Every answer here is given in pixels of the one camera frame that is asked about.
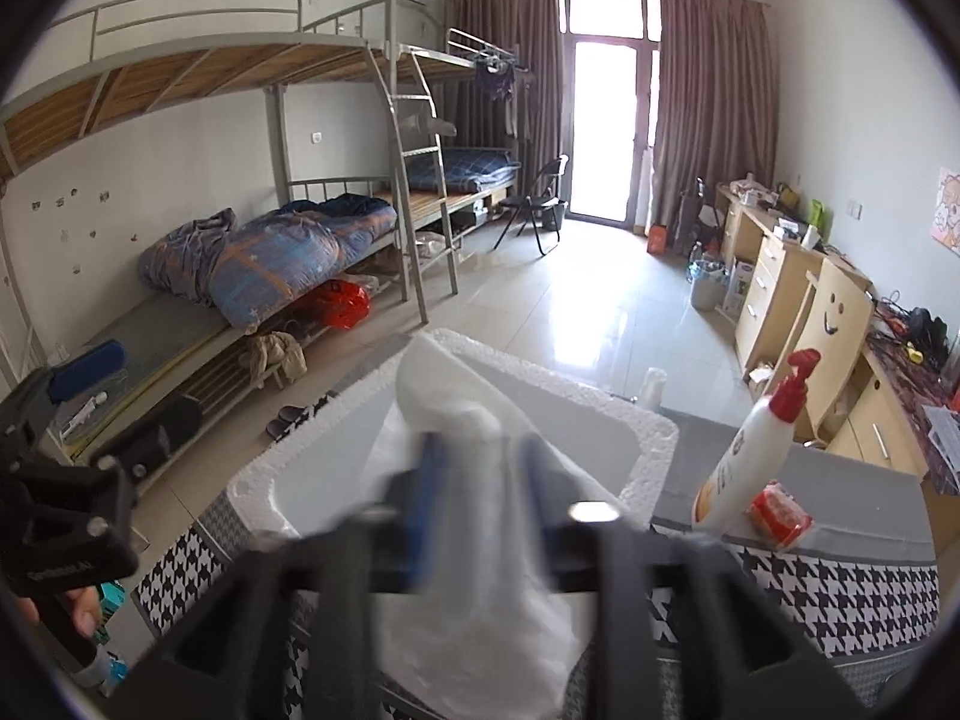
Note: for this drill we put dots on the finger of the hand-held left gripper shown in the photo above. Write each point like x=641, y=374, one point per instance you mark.
x=86, y=367
x=157, y=435

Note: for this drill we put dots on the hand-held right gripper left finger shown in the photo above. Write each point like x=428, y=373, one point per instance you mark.
x=424, y=510

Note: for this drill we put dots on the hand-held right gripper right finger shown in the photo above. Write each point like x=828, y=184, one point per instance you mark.
x=536, y=480

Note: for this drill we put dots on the white foam box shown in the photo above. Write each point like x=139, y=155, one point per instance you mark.
x=570, y=405

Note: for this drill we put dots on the white cloth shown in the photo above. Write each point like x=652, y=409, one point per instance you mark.
x=465, y=615

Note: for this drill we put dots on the person's left hand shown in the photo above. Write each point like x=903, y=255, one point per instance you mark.
x=75, y=607

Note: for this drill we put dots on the grey mattress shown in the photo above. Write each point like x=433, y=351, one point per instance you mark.
x=150, y=330

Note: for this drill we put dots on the black slipper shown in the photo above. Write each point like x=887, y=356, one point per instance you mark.
x=287, y=421

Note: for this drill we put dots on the beige clothing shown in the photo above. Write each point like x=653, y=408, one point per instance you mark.
x=274, y=356

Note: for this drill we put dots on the blue spray bottle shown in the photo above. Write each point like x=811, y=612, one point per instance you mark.
x=652, y=388

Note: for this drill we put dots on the blue orange plaid quilt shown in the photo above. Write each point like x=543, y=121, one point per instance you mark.
x=270, y=255

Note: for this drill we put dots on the white lotion bottle red pump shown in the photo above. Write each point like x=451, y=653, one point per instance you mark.
x=750, y=450

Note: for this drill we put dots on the red plastic bag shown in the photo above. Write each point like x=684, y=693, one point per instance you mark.
x=341, y=304

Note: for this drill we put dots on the red snack packet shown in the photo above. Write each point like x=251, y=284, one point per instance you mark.
x=780, y=514

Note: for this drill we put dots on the grey trash bin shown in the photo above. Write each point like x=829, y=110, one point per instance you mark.
x=706, y=289

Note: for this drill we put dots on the red orange box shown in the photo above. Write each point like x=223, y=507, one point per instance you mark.
x=657, y=238

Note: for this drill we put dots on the black folding chair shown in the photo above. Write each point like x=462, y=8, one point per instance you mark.
x=525, y=202

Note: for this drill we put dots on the metal bunk bed with ladder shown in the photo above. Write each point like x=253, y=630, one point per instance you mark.
x=465, y=201

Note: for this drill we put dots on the houndstooth tablecloth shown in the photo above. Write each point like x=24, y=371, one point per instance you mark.
x=825, y=592

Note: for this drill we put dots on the light wooden desk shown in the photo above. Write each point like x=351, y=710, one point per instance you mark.
x=780, y=270

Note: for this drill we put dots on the blue plaid bedding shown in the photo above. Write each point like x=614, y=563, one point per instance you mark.
x=465, y=165

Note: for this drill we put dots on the long metal bunk bed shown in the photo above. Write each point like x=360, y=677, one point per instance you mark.
x=225, y=64

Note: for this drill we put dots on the wooden chair with smiley face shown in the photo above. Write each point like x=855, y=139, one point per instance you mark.
x=840, y=307

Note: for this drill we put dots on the glass balcony door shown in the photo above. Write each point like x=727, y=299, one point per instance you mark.
x=600, y=127

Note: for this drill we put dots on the green bag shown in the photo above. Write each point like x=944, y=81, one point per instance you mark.
x=819, y=214

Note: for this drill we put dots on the brown curtain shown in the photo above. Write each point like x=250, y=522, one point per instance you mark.
x=712, y=90
x=532, y=90

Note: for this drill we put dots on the dark hanging clothes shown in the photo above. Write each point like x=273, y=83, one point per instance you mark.
x=491, y=79

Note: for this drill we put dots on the black headphones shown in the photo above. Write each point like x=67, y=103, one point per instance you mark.
x=926, y=334

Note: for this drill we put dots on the pink wall poster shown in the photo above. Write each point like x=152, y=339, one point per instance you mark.
x=946, y=210

